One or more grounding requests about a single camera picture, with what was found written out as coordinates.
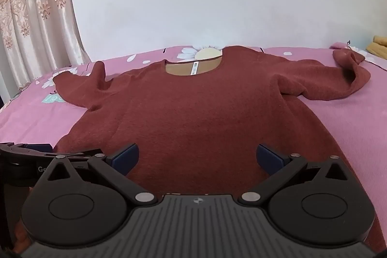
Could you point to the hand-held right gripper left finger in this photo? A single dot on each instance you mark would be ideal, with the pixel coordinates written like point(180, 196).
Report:
point(126, 159)

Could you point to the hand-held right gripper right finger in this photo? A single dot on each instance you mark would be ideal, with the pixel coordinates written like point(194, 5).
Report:
point(269, 159)

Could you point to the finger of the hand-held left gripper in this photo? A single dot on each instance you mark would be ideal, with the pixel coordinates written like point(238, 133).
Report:
point(36, 146)
point(75, 153)

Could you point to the red-brown knit sweater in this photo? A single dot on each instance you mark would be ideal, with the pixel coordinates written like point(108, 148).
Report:
point(196, 116)

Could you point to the pink floral bed sheet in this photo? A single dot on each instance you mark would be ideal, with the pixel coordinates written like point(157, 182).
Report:
point(356, 125)

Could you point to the beige patterned curtain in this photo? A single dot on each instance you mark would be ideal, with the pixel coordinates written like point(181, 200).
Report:
point(33, 10)

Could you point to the yellow folded cloth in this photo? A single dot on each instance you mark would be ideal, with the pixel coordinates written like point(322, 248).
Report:
point(378, 45)

